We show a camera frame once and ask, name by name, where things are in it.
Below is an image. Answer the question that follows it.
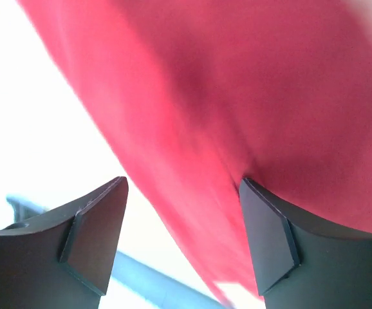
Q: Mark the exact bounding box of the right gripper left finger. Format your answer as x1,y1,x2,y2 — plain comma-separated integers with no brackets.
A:
0,177,129,308

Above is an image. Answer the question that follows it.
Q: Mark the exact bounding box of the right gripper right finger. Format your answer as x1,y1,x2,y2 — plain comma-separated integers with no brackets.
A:
239,178,372,308

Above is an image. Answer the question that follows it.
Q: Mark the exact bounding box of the red t shirt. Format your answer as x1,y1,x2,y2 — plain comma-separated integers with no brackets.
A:
21,1,372,303

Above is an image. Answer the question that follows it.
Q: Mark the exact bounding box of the aluminium front rail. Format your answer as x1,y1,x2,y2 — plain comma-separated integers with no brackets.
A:
5,192,228,309

